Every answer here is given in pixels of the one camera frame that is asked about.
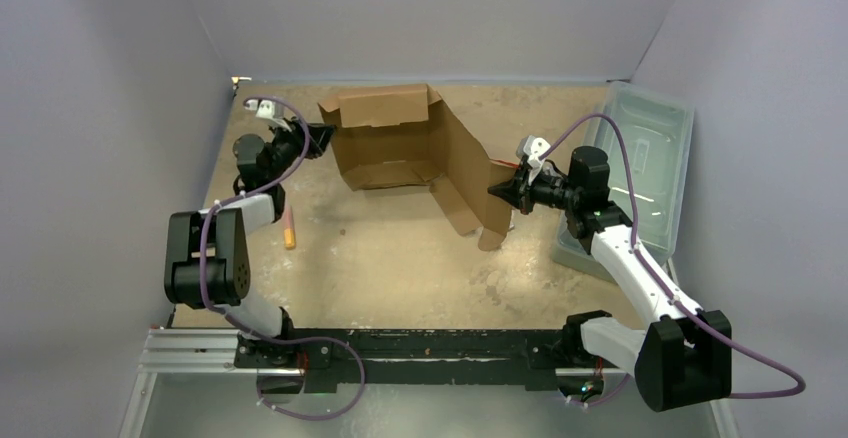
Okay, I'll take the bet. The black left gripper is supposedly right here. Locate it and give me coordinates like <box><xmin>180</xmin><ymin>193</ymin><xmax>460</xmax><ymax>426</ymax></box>
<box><xmin>266</xmin><ymin>117</ymin><xmax>335</xmax><ymax>183</ymax></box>

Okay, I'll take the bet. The brown cardboard box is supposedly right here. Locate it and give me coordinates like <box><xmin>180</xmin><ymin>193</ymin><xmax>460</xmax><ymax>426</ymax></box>
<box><xmin>318</xmin><ymin>84</ymin><xmax>518</xmax><ymax>251</ymax></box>

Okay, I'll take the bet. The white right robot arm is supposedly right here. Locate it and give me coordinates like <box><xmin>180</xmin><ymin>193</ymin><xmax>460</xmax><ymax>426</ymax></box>
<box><xmin>488</xmin><ymin>136</ymin><xmax>732</xmax><ymax>412</ymax></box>

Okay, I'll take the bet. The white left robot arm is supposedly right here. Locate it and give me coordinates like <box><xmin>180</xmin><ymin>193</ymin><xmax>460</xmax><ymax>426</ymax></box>
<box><xmin>164</xmin><ymin>120</ymin><xmax>337</xmax><ymax>367</ymax></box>

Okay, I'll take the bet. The orange marker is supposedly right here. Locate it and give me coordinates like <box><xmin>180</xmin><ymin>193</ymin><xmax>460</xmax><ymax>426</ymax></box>
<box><xmin>282</xmin><ymin>204</ymin><xmax>297</xmax><ymax>250</ymax></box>

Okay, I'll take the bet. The clear plastic storage bin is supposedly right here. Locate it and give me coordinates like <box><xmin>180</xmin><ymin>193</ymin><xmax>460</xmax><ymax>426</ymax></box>
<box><xmin>551</xmin><ymin>80</ymin><xmax>696</xmax><ymax>276</ymax></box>

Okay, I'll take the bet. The red handled adjustable wrench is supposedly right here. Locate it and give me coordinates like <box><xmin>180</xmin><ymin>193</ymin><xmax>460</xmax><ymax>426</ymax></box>
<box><xmin>489</xmin><ymin>158</ymin><xmax>519</xmax><ymax>169</ymax></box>

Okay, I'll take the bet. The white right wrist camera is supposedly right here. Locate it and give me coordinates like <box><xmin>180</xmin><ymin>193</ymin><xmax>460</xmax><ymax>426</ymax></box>
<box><xmin>516</xmin><ymin>135</ymin><xmax>551</xmax><ymax>169</ymax></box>

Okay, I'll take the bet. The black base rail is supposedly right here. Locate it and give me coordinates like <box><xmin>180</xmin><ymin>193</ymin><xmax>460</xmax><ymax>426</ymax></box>
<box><xmin>234</xmin><ymin>328</ymin><xmax>610</xmax><ymax>393</ymax></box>

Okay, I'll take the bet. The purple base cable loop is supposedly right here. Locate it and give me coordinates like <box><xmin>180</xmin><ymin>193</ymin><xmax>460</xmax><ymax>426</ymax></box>
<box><xmin>255</xmin><ymin>336</ymin><xmax>367</xmax><ymax>423</ymax></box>

